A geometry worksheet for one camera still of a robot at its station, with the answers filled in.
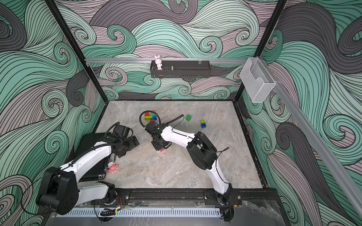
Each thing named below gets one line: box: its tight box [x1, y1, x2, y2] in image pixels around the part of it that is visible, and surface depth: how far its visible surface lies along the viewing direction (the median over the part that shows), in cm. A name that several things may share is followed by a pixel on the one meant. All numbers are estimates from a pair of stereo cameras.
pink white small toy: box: [107, 161, 119, 173], surface depth 83 cm
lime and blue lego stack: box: [200, 120, 207, 129], surface depth 106 cm
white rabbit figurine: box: [154, 54, 163, 71], surface depth 92 cm
